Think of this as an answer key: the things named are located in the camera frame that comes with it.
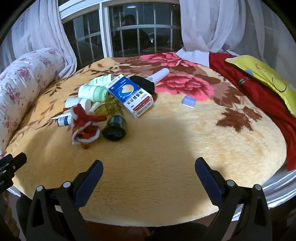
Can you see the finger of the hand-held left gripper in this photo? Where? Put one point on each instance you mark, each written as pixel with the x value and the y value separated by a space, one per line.
pixel 18 161
pixel 4 161

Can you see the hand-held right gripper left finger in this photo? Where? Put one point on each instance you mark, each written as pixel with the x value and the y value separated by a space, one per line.
pixel 91 180

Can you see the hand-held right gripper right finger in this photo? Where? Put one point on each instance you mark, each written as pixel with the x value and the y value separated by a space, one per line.
pixel 208 182

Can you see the green pump lotion bottle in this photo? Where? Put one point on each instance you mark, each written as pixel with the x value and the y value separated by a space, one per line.
pixel 101 80
pixel 90 92

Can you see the floral plush blanket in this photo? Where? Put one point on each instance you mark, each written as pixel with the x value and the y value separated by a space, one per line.
pixel 161 150

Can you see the dark glass jar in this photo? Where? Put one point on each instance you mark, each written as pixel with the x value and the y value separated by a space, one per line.
pixel 114 129

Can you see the thin white applicator stick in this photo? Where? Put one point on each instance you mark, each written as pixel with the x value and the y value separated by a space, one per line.
pixel 57 116

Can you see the small blue label bottle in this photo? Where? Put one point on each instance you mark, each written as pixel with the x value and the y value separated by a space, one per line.
pixel 63 121

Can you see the floral bolster pillow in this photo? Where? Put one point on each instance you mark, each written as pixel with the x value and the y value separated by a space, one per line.
pixel 20 88

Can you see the white spray nozzle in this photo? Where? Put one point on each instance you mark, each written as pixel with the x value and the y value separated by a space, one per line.
pixel 94 107

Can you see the small white plastic bottle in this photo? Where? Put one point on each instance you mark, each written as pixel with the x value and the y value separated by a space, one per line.
pixel 74 102

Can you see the small lavender case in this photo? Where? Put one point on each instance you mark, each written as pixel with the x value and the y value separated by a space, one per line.
pixel 188 100

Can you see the medicine carton box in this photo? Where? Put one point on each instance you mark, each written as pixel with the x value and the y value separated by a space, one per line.
pixel 129 95

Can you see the red cloth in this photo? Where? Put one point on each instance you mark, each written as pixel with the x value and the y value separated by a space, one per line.
pixel 261 97

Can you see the black round object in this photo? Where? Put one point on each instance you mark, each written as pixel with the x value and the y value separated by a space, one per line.
pixel 143 84

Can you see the white plastic tube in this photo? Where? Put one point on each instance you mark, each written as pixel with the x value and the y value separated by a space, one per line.
pixel 159 75

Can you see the yellow printed pillow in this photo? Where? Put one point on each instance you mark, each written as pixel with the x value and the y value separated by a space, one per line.
pixel 266 74

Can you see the white sheer curtain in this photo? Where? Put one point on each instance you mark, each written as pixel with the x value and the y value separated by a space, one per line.
pixel 39 30
pixel 215 25

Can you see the white framed window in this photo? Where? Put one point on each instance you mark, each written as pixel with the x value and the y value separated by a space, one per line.
pixel 104 30

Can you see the metal window grille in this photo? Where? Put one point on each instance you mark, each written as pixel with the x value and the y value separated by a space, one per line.
pixel 148 28

